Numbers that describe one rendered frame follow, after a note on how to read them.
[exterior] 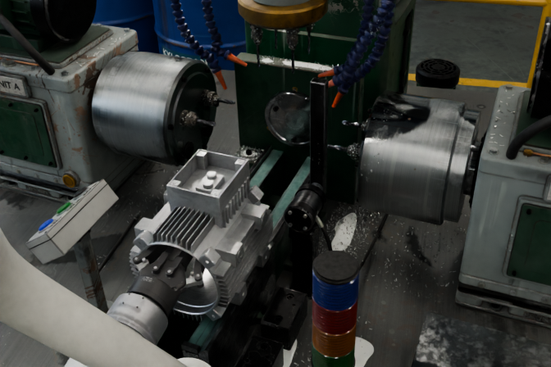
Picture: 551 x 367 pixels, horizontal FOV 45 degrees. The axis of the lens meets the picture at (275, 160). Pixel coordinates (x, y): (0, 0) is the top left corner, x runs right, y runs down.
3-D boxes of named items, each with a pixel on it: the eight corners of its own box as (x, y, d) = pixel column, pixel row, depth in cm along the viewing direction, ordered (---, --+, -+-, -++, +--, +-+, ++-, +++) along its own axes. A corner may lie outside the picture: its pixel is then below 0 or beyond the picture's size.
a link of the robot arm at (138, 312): (92, 312, 97) (113, 281, 101) (107, 346, 103) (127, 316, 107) (145, 329, 94) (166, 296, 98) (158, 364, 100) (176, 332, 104)
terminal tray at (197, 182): (201, 180, 125) (197, 148, 121) (252, 192, 122) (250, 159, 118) (169, 218, 116) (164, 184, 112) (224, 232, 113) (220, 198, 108)
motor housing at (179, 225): (189, 237, 135) (179, 160, 124) (275, 259, 129) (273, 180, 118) (136, 305, 120) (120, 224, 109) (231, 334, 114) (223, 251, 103)
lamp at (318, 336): (320, 319, 96) (320, 296, 93) (360, 330, 94) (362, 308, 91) (306, 350, 91) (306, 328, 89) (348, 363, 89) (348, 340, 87)
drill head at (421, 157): (349, 159, 158) (353, 63, 143) (530, 195, 144) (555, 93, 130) (314, 222, 139) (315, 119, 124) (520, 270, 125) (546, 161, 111)
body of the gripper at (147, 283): (164, 301, 99) (192, 255, 105) (116, 287, 102) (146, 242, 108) (173, 329, 104) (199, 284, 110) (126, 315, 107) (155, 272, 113)
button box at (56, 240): (98, 208, 130) (81, 188, 129) (120, 197, 126) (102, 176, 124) (42, 265, 117) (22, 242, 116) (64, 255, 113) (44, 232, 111)
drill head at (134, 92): (112, 112, 179) (96, 25, 165) (235, 136, 167) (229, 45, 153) (54, 161, 160) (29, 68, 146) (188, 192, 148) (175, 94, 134)
